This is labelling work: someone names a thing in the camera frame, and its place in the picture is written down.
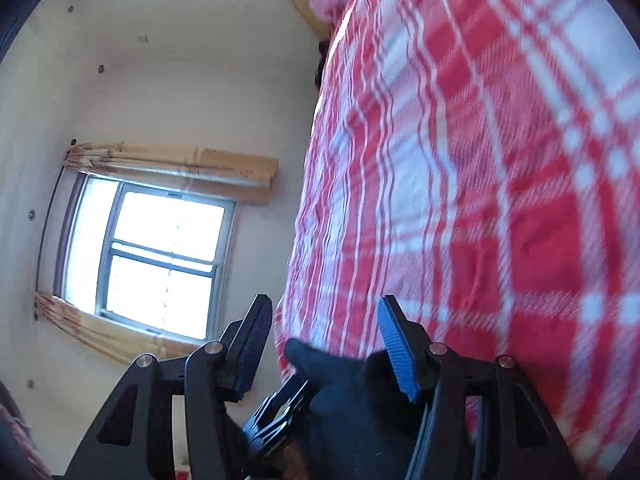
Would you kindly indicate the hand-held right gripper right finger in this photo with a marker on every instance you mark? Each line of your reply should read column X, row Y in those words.
column 395, row 350

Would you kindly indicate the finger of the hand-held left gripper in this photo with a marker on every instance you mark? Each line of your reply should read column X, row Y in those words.
column 275, row 420

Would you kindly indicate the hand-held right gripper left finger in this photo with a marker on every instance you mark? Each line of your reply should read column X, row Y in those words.
column 255, row 340

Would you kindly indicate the red plaid blanket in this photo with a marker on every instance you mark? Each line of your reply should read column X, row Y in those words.
column 450, row 160

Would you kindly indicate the yellow curtain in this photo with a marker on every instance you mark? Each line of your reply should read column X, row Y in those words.
column 200, row 160

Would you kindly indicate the black pants with rhinestones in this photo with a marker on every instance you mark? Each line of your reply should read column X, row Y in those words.
column 345, row 410

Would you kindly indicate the grey framed window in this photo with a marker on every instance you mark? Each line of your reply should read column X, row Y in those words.
column 170, row 220

